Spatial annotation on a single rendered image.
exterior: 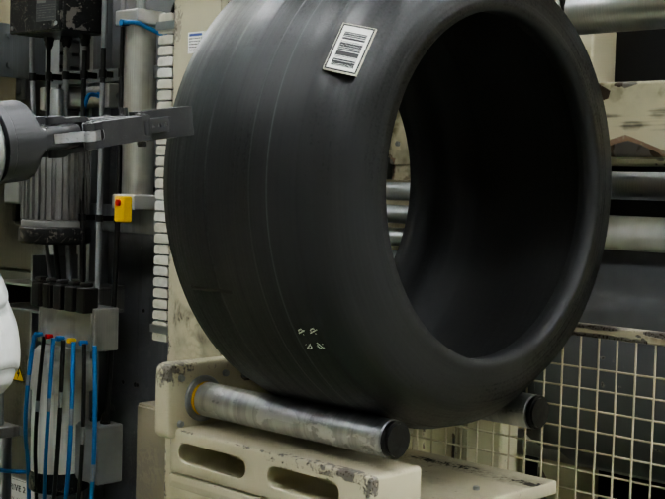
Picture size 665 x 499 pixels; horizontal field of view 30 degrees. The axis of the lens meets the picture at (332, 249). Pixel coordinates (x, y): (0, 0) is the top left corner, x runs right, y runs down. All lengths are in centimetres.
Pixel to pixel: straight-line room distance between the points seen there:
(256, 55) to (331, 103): 13
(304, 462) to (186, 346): 37
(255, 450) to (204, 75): 46
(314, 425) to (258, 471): 10
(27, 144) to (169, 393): 57
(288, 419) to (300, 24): 47
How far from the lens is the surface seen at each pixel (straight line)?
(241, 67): 140
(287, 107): 132
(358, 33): 133
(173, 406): 164
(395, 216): 201
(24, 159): 116
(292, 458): 149
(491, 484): 166
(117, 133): 119
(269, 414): 154
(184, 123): 130
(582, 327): 181
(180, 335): 178
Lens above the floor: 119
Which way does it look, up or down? 3 degrees down
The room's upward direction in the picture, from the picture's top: 2 degrees clockwise
